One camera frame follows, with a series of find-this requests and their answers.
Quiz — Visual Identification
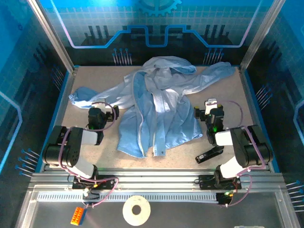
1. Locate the light blue zip jacket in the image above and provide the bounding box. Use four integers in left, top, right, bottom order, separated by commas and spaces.
68, 56, 238, 159

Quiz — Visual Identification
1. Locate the black handheld device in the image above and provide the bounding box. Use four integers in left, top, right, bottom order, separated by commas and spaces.
195, 145, 225, 164

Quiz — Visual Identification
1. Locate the black controller box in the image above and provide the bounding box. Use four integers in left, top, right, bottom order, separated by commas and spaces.
216, 191, 235, 206

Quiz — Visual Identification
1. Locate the orange connector block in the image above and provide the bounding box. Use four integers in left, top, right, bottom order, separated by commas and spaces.
70, 206, 87, 226

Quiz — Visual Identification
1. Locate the white tape roll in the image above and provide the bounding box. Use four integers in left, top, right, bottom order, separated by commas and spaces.
122, 195, 152, 227

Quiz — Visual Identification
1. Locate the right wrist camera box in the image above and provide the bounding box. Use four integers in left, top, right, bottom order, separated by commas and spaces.
205, 98, 219, 113

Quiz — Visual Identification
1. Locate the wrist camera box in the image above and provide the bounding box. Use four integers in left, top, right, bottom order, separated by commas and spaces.
91, 100, 108, 112
205, 98, 219, 113

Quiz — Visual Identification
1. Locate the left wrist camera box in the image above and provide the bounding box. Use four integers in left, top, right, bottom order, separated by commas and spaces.
91, 100, 108, 112

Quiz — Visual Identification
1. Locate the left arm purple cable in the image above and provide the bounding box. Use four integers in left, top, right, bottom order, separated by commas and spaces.
58, 101, 119, 209

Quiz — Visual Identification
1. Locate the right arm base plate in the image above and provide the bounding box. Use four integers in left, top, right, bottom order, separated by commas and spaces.
198, 174, 242, 190

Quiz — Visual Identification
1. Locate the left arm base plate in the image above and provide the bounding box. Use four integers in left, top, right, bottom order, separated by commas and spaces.
72, 174, 117, 190

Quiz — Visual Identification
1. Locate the aluminium mounting rail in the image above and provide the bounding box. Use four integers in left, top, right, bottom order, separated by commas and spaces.
29, 167, 285, 190

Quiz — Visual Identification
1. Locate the aluminium frame post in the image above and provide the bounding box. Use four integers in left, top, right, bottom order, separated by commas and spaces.
238, 0, 287, 73
26, 0, 76, 73

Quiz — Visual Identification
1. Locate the slotted grey cable duct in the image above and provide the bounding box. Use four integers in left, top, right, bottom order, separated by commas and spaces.
37, 191, 219, 202

